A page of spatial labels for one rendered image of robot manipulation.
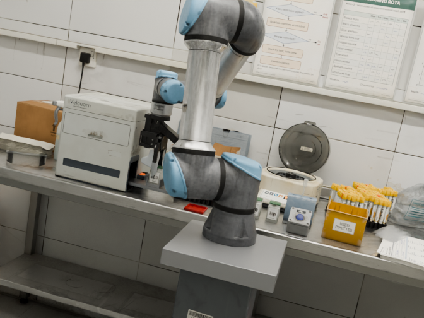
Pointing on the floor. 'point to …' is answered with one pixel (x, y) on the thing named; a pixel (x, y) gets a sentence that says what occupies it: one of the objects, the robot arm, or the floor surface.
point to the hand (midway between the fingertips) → (157, 171)
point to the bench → (351, 254)
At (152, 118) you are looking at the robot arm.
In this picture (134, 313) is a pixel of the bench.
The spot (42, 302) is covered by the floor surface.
